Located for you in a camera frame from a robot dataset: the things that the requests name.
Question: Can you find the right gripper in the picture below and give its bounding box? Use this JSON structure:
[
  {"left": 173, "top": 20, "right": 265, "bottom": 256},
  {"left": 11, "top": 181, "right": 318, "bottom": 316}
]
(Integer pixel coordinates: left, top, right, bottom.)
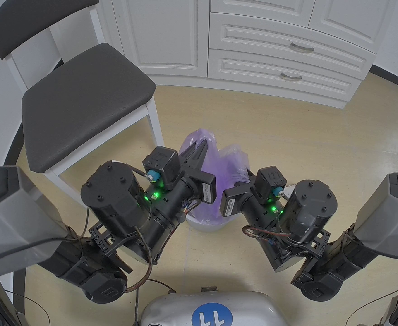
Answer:
[{"left": 221, "top": 173, "right": 284, "bottom": 237}]

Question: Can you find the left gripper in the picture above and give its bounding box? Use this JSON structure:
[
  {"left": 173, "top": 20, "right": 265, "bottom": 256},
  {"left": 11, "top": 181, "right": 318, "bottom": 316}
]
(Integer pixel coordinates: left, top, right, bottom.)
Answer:
[{"left": 148, "top": 140, "right": 217, "bottom": 232}]

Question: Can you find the purple plastic bag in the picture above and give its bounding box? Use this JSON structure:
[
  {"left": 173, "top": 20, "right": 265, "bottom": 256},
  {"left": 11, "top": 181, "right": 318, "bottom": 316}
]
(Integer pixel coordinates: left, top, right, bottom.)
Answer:
[{"left": 179, "top": 128, "right": 254, "bottom": 223}]

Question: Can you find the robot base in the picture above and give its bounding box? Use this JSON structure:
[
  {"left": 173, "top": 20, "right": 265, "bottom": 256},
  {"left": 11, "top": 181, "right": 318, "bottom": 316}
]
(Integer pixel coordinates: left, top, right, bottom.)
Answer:
[{"left": 141, "top": 286, "right": 289, "bottom": 326}]

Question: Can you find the white trash bin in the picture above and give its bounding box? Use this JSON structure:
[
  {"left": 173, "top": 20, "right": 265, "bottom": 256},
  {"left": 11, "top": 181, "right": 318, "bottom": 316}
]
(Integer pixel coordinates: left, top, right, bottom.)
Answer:
[{"left": 185, "top": 211, "right": 240, "bottom": 233}]

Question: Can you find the white chair with grey seat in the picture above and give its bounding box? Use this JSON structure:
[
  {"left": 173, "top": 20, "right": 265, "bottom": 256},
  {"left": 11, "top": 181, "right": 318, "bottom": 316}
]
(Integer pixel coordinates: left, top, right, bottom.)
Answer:
[{"left": 0, "top": 0, "right": 165, "bottom": 206}]

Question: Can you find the white wardrobe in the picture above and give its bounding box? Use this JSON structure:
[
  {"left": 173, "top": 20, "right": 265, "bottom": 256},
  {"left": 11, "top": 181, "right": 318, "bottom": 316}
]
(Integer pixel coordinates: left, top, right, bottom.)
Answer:
[{"left": 95, "top": 0, "right": 398, "bottom": 110}]

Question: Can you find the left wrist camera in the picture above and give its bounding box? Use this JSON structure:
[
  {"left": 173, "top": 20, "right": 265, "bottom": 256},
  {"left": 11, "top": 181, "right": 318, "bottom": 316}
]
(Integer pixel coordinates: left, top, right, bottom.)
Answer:
[{"left": 142, "top": 146, "right": 181, "bottom": 191}]

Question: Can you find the black cable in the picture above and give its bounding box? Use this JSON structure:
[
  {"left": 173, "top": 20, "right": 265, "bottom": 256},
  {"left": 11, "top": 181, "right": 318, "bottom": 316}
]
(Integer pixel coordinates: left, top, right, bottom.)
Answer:
[
  {"left": 347, "top": 290, "right": 398, "bottom": 326},
  {"left": 2, "top": 292, "right": 47, "bottom": 326},
  {"left": 134, "top": 279, "right": 176, "bottom": 325}
]

